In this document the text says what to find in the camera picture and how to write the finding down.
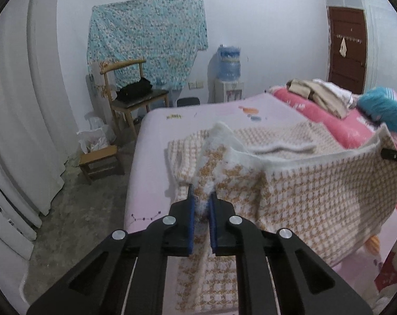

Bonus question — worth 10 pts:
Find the white curtain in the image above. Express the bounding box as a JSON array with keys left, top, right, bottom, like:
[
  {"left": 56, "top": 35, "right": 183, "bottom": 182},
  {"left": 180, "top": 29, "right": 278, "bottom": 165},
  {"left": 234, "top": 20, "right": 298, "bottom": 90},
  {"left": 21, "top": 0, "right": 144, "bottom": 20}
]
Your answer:
[{"left": 0, "top": 0, "right": 71, "bottom": 260}]

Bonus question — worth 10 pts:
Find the white plastic bag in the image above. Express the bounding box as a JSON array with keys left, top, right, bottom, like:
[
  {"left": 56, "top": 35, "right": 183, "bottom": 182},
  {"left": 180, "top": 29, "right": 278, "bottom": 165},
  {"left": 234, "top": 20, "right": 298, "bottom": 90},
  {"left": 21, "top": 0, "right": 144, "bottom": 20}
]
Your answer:
[{"left": 76, "top": 116, "right": 115, "bottom": 153}]

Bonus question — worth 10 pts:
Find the beige white houndstooth coat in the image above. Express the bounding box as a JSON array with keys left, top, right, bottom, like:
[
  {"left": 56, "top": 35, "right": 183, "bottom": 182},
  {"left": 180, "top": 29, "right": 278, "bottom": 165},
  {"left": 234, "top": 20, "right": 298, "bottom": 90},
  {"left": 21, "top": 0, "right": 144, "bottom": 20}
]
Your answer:
[{"left": 166, "top": 121, "right": 397, "bottom": 312}]

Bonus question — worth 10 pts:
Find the small wooden stool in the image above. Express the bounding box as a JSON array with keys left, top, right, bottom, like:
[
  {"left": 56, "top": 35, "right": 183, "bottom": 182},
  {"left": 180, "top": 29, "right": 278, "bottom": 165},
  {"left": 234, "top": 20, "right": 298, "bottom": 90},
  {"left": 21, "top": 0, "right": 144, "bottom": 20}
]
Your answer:
[{"left": 79, "top": 145, "right": 125, "bottom": 184}]

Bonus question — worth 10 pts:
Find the white panelled wardrobe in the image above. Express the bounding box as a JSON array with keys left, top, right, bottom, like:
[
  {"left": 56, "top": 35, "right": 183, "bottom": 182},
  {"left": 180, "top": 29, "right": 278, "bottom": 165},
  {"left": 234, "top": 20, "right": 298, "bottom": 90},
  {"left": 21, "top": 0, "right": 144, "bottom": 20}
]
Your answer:
[{"left": 361, "top": 0, "right": 397, "bottom": 102}]

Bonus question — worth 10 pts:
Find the wooden chair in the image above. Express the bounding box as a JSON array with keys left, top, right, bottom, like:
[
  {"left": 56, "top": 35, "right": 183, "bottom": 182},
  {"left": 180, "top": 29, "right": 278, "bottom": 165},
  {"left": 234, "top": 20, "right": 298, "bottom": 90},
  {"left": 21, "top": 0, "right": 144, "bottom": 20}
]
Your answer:
[{"left": 99, "top": 59, "right": 170, "bottom": 138}]

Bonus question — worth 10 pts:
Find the black bag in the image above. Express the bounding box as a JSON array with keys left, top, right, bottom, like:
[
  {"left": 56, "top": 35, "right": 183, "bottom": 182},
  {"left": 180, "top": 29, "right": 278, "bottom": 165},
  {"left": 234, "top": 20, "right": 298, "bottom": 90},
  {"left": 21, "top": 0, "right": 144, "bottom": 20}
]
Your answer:
[{"left": 116, "top": 78, "right": 153, "bottom": 102}]

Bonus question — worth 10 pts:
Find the blue water bottle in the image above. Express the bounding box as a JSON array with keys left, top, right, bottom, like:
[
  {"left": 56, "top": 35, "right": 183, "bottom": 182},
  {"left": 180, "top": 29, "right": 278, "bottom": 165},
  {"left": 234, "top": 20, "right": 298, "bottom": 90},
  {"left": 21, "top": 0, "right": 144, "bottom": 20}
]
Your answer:
[{"left": 217, "top": 44, "right": 241, "bottom": 82}]

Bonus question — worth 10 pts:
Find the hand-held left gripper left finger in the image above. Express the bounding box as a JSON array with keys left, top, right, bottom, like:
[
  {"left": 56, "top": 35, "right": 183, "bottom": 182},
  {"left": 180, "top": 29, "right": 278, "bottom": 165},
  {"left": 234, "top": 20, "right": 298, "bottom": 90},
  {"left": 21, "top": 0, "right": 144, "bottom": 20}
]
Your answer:
[{"left": 26, "top": 184, "right": 196, "bottom": 315}]

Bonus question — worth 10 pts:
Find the beige clothes pile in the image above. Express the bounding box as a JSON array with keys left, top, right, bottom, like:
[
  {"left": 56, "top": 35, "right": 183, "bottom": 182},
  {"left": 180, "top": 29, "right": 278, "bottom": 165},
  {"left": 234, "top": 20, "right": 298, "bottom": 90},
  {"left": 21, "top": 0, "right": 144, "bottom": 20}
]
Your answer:
[{"left": 285, "top": 78, "right": 355, "bottom": 119}]

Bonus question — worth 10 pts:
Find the white water dispenser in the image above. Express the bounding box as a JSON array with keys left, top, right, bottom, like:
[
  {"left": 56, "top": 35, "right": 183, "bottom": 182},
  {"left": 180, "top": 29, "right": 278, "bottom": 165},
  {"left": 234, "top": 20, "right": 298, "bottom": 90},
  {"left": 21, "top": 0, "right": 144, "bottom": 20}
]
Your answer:
[{"left": 214, "top": 79, "right": 245, "bottom": 103}]

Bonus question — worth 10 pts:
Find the pink red blanket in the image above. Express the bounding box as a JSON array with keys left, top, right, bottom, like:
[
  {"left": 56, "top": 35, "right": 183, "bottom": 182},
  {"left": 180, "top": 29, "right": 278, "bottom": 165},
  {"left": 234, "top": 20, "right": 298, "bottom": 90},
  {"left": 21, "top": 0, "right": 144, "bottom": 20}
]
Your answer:
[{"left": 266, "top": 85, "right": 397, "bottom": 302}]

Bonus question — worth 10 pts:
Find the brown door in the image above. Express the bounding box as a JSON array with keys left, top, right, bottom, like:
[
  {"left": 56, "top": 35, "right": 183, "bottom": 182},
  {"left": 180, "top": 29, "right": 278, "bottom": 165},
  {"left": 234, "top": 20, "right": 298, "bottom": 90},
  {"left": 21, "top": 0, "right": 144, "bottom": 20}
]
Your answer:
[{"left": 326, "top": 7, "right": 366, "bottom": 95}]

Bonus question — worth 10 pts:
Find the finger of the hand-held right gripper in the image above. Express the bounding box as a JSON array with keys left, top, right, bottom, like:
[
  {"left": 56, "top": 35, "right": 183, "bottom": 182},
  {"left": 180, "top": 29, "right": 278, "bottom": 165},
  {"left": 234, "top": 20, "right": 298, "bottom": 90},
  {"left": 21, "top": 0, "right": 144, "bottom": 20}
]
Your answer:
[{"left": 381, "top": 148, "right": 397, "bottom": 168}]

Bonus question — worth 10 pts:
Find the bed with pink sheet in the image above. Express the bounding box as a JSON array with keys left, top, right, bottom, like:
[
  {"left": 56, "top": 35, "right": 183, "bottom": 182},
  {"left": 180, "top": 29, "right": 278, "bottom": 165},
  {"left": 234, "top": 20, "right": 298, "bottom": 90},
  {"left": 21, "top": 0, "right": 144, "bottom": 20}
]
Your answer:
[{"left": 124, "top": 92, "right": 397, "bottom": 315}]

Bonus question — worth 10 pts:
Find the teal floral cloth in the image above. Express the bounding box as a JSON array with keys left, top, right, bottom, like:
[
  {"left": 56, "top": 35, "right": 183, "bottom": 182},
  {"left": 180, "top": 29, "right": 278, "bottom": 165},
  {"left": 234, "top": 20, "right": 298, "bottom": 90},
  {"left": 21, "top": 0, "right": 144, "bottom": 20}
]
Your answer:
[{"left": 87, "top": 0, "right": 209, "bottom": 89}]

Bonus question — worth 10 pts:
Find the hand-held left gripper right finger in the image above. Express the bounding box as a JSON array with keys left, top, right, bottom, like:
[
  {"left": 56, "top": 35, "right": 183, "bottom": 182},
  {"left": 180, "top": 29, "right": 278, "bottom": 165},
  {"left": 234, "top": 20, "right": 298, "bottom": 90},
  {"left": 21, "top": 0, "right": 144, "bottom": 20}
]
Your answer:
[{"left": 208, "top": 191, "right": 373, "bottom": 315}]

